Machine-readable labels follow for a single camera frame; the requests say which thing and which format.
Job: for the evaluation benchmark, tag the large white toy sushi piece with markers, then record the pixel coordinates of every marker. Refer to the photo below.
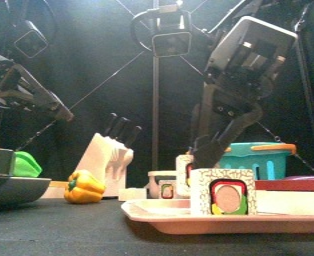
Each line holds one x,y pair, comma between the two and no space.
228,193

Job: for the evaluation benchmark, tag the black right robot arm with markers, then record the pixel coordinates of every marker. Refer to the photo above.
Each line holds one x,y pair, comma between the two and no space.
297,13

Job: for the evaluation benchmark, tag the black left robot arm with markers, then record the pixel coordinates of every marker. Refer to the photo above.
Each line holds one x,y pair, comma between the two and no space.
3,23

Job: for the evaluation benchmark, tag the white toy sushi roll piece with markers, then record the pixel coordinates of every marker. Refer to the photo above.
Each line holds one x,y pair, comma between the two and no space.
183,176

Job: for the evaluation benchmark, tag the small white toy sushi piece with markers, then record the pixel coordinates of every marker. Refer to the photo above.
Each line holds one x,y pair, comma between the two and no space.
167,190

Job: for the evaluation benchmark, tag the purple toy piece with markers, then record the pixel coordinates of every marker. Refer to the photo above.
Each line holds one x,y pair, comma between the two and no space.
306,178

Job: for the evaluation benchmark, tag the green toy vegetable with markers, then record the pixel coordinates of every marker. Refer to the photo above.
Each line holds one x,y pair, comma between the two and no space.
26,165

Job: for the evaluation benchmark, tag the maroon flat box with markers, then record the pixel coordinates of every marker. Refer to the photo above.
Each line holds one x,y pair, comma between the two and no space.
293,185

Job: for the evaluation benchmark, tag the white toy container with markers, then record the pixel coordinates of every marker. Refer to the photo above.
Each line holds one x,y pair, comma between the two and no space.
157,181

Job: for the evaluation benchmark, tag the white toy knife block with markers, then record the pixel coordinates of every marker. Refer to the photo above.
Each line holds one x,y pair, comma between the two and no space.
103,160

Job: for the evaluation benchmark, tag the white rectangular block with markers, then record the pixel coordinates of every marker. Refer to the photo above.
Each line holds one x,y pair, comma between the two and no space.
290,202

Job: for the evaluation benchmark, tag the grey bowl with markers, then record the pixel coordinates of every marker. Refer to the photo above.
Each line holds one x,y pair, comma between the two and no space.
12,191

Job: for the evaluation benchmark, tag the pink plastic tray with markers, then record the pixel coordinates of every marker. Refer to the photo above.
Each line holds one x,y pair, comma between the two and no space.
163,213

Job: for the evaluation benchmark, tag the small white block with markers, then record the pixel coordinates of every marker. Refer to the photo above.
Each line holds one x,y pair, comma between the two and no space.
133,194

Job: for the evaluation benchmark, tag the yellow toy bell pepper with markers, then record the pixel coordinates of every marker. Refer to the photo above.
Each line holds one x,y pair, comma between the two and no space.
85,188

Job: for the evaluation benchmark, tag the grey vertical frame pole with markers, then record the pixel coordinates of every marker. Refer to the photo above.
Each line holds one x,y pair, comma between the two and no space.
155,116

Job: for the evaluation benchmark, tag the black overhead camera box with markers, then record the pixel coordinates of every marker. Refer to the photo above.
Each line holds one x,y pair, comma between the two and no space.
173,40

